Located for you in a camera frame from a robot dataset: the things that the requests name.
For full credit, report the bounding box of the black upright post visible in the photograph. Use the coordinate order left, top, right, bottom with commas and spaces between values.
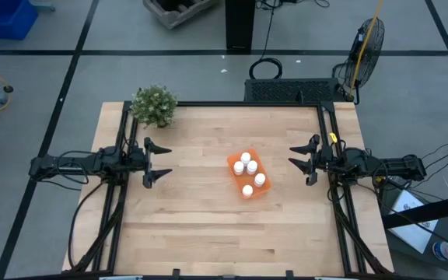
225, 0, 257, 54

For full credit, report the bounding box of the coiled black cable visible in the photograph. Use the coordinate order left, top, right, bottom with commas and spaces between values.
248, 57, 284, 81

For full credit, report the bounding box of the orange plastic basket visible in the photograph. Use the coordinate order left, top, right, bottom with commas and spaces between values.
226, 147, 273, 201

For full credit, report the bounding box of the black floor fan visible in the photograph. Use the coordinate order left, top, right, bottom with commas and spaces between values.
332, 17, 386, 105

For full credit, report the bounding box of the black aluminium table frame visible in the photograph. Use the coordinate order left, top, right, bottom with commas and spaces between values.
62, 100, 394, 280

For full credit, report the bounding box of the black metal beam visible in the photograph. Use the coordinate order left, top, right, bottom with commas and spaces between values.
381, 192, 448, 229

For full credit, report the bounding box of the green potted plant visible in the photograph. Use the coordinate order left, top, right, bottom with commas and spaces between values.
129, 84, 179, 129

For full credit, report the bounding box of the black perforated computer case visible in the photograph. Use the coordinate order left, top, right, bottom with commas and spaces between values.
243, 77, 345, 103

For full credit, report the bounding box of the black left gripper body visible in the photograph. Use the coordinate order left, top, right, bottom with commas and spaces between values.
129, 136, 155, 190

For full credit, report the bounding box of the white cardboard box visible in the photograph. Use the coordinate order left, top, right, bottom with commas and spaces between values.
387, 189, 439, 254

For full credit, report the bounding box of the blue plastic bin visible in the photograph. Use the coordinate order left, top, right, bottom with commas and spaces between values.
0, 0, 39, 40

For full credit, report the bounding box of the grey wooden pallet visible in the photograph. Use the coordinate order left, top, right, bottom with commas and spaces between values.
142, 0, 219, 30

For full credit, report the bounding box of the yellow hanging cable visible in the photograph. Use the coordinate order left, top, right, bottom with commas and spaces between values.
348, 0, 384, 97

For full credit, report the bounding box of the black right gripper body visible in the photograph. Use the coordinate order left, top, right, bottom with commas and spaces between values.
306, 133, 344, 187

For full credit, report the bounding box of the black power adapter box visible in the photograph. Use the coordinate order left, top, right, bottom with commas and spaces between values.
377, 175, 412, 191

